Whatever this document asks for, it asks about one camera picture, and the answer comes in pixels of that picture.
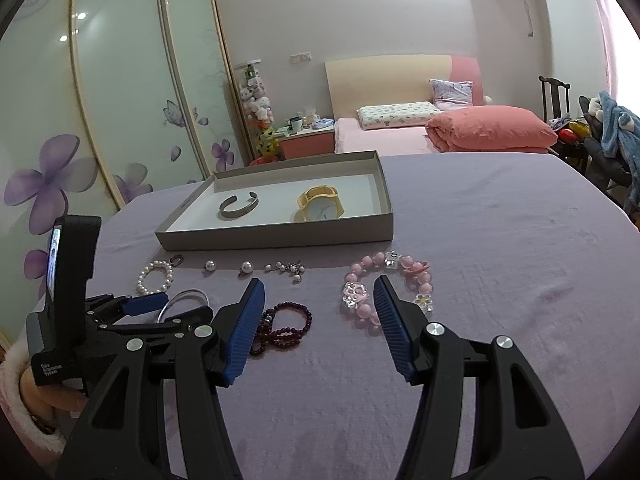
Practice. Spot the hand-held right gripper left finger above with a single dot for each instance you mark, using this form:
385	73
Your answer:
245	330

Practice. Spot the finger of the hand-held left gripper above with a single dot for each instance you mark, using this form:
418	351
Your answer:
145	305
165	327

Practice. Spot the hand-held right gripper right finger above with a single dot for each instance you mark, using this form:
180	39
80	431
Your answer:
395	330

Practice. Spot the thin silver bangle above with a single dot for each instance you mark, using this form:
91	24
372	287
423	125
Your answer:
172	300

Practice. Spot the silver pearl earring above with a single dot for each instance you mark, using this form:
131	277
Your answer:
246	266

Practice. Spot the cluster of pearl earrings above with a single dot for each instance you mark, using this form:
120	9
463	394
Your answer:
282	266

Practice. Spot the grey cardboard box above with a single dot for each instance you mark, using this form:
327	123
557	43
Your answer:
275	240

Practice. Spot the person's left forearm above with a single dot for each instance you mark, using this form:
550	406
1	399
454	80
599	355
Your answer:
20	410

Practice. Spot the person's left hand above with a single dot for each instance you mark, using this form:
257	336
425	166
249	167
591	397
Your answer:
50	392

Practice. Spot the yellow hair clip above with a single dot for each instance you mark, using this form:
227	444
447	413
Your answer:
320	208

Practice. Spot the red bin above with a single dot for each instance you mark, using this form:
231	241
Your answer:
262	161

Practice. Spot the pink bed sheet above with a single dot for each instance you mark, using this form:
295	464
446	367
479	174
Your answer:
380	140

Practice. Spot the pink nightstand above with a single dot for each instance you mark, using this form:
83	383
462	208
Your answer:
305	146

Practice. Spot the flower printed sliding wardrobe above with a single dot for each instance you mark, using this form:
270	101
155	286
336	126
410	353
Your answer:
125	85

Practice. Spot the white mug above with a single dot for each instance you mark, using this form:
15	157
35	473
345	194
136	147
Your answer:
295	124

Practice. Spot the white printed pillow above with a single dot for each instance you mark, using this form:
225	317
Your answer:
395	114

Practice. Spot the tissue box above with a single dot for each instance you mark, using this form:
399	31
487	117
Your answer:
311	117

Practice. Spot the folded pink duvet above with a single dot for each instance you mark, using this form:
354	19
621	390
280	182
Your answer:
490	127

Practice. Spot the stacked plush toys tower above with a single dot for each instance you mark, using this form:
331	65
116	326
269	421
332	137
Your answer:
252	95

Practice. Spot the purple pillow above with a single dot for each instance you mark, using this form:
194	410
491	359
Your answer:
450	94

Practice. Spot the cream pink bed headboard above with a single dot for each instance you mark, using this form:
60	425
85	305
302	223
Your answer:
375	80

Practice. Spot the red yellow toy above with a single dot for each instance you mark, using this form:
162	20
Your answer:
570	132

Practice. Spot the dark wooden chair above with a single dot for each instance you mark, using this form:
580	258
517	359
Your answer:
550	90

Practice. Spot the blue plush garment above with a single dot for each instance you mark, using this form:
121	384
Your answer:
617	130

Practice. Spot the pink curtain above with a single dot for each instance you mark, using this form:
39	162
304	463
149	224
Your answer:
620	35

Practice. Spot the white wall switch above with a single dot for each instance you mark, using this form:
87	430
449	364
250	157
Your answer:
301	57

